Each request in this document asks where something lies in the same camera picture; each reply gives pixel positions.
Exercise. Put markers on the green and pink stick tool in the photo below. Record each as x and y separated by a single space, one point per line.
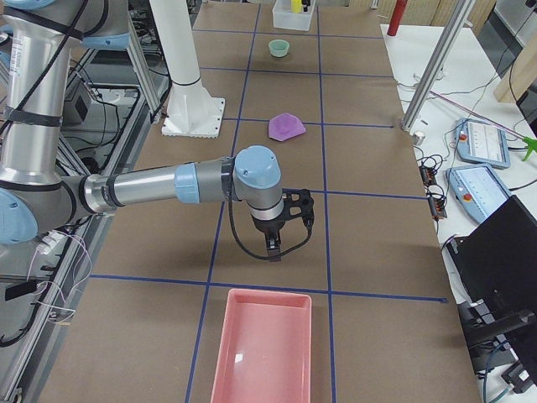
530 142

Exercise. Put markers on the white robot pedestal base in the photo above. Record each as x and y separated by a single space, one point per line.
191 110

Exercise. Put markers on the upper teach pendant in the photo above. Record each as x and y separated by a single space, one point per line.
480 142

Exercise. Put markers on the black laptop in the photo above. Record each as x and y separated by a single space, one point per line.
497 265

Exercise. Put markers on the yellow plastic cup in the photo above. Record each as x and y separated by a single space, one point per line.
295 6

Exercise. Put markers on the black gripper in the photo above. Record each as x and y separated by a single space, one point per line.
267 227

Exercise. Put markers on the translucent white storage box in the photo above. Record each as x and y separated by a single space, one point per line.
283 18

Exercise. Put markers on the red cylinder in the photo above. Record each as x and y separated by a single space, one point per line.
397 15

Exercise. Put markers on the teach pendant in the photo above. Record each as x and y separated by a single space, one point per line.
479 189
480 142

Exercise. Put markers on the mint green bowl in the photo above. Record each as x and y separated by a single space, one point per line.
278 48

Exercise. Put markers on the purple cloth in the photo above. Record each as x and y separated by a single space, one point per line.
285 126

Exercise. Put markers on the aluminium table frame rail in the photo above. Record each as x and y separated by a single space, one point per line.
133 84

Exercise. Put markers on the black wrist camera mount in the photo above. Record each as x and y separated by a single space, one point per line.
298 204

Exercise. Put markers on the pink plastic tray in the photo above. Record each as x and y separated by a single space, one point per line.
265 348

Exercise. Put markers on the lower teach pendant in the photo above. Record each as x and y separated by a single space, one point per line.
479 189

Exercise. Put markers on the aluminium frame post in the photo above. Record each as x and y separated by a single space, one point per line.
442 49

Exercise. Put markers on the grey control box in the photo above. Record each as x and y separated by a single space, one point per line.
76 104

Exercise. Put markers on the black monitor stand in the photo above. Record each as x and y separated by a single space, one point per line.
486 336

